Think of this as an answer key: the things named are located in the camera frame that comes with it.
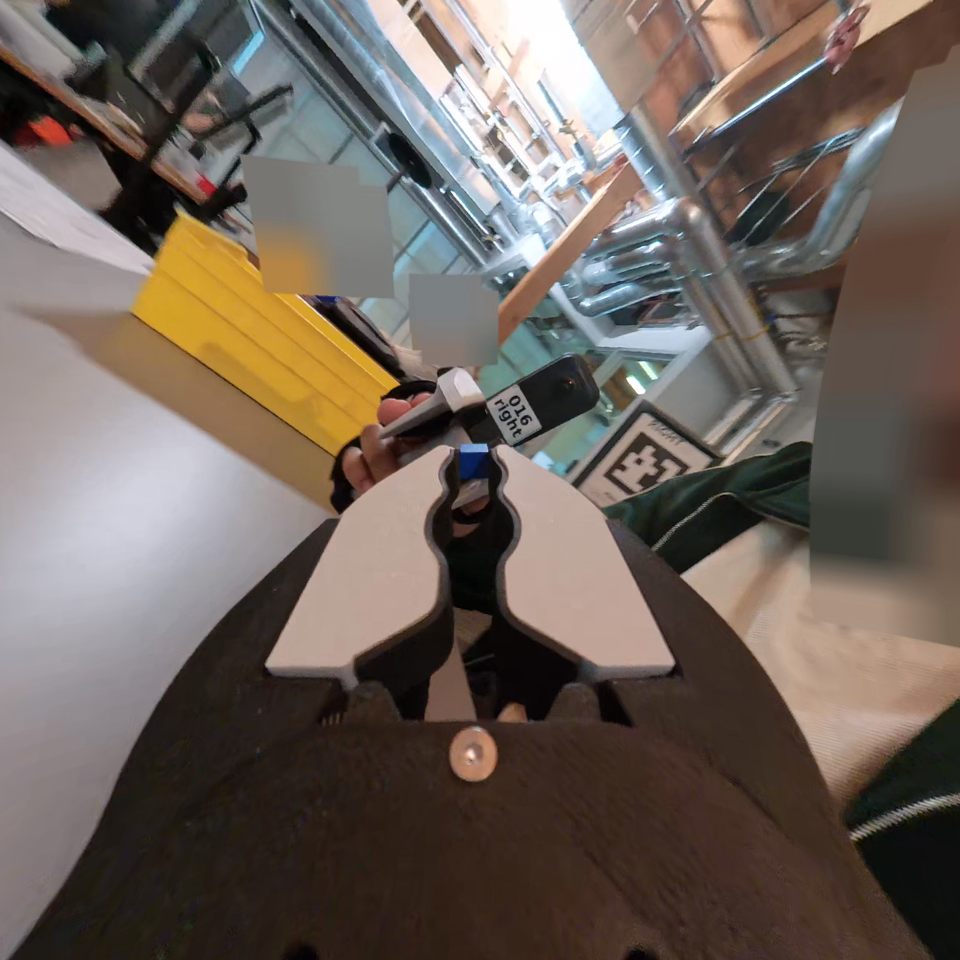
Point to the person's right hand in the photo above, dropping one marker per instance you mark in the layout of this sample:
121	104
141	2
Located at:
375	457

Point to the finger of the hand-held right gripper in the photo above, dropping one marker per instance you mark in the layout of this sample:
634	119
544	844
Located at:
471	495
457	390

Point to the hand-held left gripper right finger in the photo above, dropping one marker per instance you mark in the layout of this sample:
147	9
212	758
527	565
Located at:
585	592

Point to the black disc-topped pole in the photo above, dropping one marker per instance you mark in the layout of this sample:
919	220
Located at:
409	157

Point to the silver ventilation duct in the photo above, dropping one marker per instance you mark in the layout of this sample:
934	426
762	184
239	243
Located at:
360	67

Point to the silver pipe elbow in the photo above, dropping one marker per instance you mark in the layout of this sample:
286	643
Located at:
705	262

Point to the grey desk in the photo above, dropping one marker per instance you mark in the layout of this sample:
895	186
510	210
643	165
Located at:
112	487

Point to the small blue cube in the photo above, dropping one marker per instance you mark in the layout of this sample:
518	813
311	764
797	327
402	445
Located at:
472	461

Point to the yellow plastic bin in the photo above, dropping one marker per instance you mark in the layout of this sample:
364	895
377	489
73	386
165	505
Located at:
225	322

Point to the long wooden-edged desk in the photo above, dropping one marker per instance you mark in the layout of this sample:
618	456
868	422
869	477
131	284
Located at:
112	127

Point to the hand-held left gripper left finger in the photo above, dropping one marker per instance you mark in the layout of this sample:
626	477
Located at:
360	592

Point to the person's right forearm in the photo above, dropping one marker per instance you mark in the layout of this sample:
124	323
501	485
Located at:
712	502

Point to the white ribbed garment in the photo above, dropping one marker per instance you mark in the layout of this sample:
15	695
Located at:
825	712

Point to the wooden post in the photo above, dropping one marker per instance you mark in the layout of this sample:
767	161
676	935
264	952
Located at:
555	262

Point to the black framed fiducial sign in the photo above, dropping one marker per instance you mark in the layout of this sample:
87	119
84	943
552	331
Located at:
645	457

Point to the printed paper sheet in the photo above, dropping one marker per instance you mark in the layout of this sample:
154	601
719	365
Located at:
60	225

